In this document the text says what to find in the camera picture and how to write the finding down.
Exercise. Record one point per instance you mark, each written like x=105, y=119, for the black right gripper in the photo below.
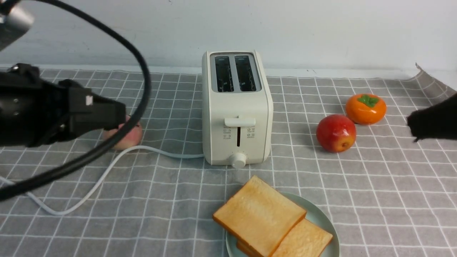
x=436, y=122

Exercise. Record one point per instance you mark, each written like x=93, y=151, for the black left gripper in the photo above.
x=37, y=112

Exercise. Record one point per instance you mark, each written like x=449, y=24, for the toast slice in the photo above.
x=303, y=241
x=259, y=216

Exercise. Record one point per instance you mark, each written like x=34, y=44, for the pink peach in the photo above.
x=133, y=138

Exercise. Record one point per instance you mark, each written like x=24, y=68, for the orange persimmon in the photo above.
x=365, y=109

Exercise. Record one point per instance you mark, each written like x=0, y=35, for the grey checked tablecloth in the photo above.
x=386, y=196

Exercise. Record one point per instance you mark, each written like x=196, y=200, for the red apple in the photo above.
x=336, y=133

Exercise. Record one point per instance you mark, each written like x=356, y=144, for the white two-slot toaster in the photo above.
x=236, y=109

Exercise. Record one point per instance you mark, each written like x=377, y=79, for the light green round plate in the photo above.
x=314, y=215

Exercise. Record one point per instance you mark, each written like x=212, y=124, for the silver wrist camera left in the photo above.
x=14, y=25

